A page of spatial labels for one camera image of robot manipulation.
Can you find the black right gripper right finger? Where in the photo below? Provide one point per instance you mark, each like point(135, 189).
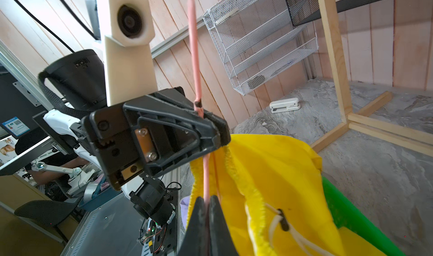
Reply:
point(221, 229)

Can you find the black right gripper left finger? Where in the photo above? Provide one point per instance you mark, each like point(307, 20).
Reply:
point(194, 242)

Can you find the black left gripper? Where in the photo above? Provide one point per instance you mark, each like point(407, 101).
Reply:
point(154, 134)

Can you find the pink wire hanger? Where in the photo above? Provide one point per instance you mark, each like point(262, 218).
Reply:
point(192, 26)

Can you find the yellow shorts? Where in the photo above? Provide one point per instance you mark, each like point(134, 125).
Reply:
point(272, 198)

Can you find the purple shorts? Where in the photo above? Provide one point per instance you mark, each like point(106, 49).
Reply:
point(184, 205)

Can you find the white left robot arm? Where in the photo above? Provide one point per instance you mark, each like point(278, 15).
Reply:
point(75, 86)

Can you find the small white device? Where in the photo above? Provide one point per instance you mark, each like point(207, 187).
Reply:
point(285, 105)

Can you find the green plastic basket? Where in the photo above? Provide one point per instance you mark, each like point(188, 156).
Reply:
point(347, 215)

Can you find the wooden clothes rack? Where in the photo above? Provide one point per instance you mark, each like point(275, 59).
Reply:
point(388, 43)

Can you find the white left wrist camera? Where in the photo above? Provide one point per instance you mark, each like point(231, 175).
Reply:
point(125, 29)

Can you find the white wire mesh shelf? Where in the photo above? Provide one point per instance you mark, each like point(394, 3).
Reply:
point(255, 40)

